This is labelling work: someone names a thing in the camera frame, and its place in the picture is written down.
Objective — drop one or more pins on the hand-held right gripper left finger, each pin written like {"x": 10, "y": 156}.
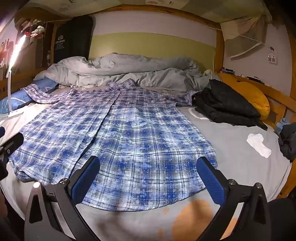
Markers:
{"x": 85, "y": 179}

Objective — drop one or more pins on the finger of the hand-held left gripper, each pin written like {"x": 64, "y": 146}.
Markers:
{"x": 13, "y": 141}

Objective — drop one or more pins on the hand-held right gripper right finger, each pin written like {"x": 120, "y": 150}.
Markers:
{"x": 211, "y": 182}

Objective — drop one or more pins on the blue plaid shirt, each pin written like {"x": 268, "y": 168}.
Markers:
{"x": 138, "y": 139}

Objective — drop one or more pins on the grey printed bed sheet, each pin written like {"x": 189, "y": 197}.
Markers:
{"x": 231, "y": 166}

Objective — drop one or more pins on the blue pillow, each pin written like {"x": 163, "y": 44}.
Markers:
{"x": 13, "y": 102}

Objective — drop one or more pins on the white sock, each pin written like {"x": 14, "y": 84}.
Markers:
{"x": 257, "y": 143}

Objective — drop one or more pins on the black folded jacket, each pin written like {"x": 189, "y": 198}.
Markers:
{"x": 226, "y": 104}

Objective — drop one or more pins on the dark grey cloth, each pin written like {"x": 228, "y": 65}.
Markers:
{"x": 288, "y": 143}

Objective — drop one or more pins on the clear plastic bottle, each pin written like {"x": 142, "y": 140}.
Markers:
{"x": 48, "y": 59}

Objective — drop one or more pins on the wooden shelf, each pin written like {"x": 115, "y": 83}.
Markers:
{"x": 39, "y": 55}

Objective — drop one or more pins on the light blue cloth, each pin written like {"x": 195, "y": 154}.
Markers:
{"x": 281, "y": 124}

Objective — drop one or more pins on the white desk lamp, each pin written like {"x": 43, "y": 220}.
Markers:
{"x": 17, "y": 48}

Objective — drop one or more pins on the yellow pillow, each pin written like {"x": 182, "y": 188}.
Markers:
{"x": 252, "y": 95}

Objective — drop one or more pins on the white plush toy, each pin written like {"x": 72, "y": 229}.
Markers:
{"x": 39, "y": 30}

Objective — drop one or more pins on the grey duvet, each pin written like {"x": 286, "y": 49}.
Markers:
{"x": 138, "y": 67}

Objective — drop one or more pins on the white hanging net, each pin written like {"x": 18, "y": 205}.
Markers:
{"x": 245, "y": 39}

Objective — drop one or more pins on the wooden bed frame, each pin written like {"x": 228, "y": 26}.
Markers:
{"x": 219, "y": 46}

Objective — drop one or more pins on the white wall socket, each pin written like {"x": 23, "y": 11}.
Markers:
{"x": 272, "y": 58}

